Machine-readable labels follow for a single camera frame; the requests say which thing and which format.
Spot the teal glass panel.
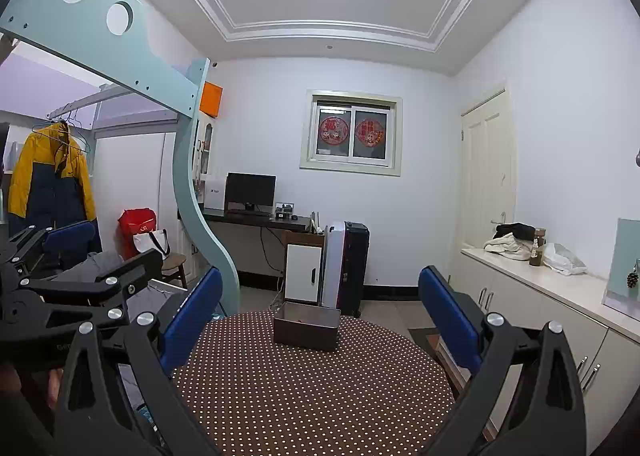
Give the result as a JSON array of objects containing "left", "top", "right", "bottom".
[{"left": 602, "top": 219, "right": 640, "bottom": 320}]

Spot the white and black clothes pile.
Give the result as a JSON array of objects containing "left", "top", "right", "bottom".
[{"left": 483, "top": 223, "right": 536, "bottom": 261}]

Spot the orange box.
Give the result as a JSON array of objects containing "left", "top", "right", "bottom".
[{"left": 200, "top": 81, "right": 224, "bottom": 118}]

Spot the yellow and navy jacket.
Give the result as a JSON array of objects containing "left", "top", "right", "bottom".
[{"left": 8, "top": 121, "right": 98, "bottom": 235}]

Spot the white door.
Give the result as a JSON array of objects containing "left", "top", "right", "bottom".
[{"left": 458, "top": 89, "right": 518, "bottom": 248}]

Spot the clear plastic bag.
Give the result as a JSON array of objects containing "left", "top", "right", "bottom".
[{"left": 542, "top": 242, "right": 588, "bottom": 276}]

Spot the small white door cabinet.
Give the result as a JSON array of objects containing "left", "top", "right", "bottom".
[{"left": 284, "top": 231, "right": 324, "bottom": 306}]

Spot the brown polka dot tablecloth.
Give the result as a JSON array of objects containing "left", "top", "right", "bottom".
[{"left": 172, "top": 311, "right": 454, "bottom": 455}]

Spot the white sideboard cabinet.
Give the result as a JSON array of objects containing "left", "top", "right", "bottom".
[{"left": 449, "top": 246, "right": 640, "bottom": 454}]

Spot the dark wooden desk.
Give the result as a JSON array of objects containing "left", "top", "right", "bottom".
[{"left": 202, "top": 208, "right": 319, "bottom": 286}]

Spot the window with red decorations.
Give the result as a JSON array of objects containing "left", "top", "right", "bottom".
[{"left": 299, "top": 90, "right": 402, "bottom": 176}]

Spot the white tote bag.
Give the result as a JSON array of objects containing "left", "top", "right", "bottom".
[{"left": 132, "top": 230, "right": 171, "bottom": 259}]

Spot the black computer monitor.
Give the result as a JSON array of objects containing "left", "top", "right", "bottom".
[{"left": 224, "top": 172, "right": 277, "bottom": 216}]

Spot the person's left hand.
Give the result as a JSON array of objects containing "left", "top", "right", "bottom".
[{"left": 47, "top": 368, "right": 64, "bottom": 410}]

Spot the brown bottle on sideboard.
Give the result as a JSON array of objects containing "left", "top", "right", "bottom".
[{"left": 528, "top": 228, "right": 546, "bottom": 266}]

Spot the red bag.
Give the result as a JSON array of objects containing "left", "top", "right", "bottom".
[{"left": 118, "top": 208, "right": 156, "bottom": 260}]

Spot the wooden stool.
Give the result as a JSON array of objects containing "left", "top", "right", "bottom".
[{"left": 160, "top": 254, "right": 188, "bottom": 289}]

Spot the white and black suitcase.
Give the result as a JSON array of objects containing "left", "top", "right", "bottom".
[{"left": 321, "top": 221, "right": 370, "bottom": 318}]

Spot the teal bunk bed frame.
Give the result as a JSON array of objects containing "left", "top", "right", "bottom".
[{"left": 1, "top": 0, "right": 240, "bottom": 315}]

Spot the dark grey storage box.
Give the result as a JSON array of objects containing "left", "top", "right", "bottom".
[{"left": 273, "top": 301, "right": 341, "bottom": 352}]

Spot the white box on desk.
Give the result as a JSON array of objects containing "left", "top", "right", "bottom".
[{"left": 204, "top": 176, "right": 226, "bottom": 210}]

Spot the photo frame on desk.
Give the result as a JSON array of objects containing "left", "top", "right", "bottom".
[{"left": 274, "top": 202, "right": 296, "bottom": 220}]

